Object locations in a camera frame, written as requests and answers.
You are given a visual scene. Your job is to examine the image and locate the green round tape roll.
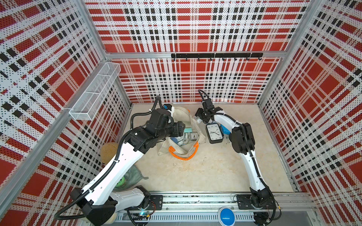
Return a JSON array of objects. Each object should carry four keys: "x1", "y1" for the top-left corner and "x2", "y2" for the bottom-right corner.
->
[{"x1": 116, "y1": 177, "x2": 126, "y2": 188}]

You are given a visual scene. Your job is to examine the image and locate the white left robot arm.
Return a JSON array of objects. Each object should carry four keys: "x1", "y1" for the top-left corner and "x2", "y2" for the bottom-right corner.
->
[{"x1": 54, "y1": 104, "x2": 185, "y2": 226}]

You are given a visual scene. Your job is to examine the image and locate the blue round button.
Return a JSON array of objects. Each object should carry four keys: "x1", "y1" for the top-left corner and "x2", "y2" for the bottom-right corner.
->
[{"x1": 218, "y1": 207, "x2": 236, "y2": 226}]

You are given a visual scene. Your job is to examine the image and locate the grey green cloth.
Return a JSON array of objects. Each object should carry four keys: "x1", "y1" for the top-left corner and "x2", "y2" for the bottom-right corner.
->
[{"x1": 113, "y1": 165, "x2": 149, "y2": 192}]

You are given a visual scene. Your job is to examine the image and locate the bright blue round alarm clock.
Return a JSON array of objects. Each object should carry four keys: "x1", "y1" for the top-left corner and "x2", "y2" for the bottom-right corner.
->
[{"x1": 220, "y1": 125, "x2": 231, "y2": 135}]

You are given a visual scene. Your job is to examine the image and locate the light blue square alarm clock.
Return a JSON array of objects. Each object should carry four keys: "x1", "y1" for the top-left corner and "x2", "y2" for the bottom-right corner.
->
[{"x1": 196, "y1": 118, "x2": 203, "y2": 124}]

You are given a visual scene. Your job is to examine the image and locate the tan plush toy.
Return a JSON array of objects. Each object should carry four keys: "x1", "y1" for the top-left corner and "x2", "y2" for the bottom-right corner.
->
[{"x1": 100, "y1": 142, "x2": 118, "y2": 165}]

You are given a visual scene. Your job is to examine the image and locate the black square alarm clock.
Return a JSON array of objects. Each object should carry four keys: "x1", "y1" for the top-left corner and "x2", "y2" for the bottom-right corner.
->
[{"x1": 206, "y1": 123, "x2": 223, "y2": 144}]

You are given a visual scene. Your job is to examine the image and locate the beige canvas bag orange handles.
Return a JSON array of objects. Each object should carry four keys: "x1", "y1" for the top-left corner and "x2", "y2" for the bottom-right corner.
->
[{"x1": 156, "y1": 106, "x2": 206, "y2": 161}]

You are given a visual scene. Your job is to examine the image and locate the white wire mesh shelf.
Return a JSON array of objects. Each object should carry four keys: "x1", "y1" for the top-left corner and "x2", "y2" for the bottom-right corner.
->
[{"x1": 69, "y1": 62, "x2": 121, "y2": 121}]

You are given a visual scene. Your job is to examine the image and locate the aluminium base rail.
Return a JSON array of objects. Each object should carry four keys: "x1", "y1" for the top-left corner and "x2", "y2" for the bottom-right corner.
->
[{"x1": 113, "y1": 192, "x2": 320, "y2": 226}]

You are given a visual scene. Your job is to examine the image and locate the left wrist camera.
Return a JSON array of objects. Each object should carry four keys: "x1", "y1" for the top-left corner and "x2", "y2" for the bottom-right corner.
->
[{"x1": 163, "y1": 104, "x2": 173, "y2": 112}]

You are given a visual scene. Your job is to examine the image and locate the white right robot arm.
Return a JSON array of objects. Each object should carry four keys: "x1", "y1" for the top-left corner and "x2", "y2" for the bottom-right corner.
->
[{"x1": 195, "y1": 98, "x2": 274, "y2": 210}]

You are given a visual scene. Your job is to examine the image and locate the black wall hook rail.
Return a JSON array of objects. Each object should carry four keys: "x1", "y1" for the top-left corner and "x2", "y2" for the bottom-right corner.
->
[{"x1": 171, "y1": 52, "x2": 264, "y2": 59}]

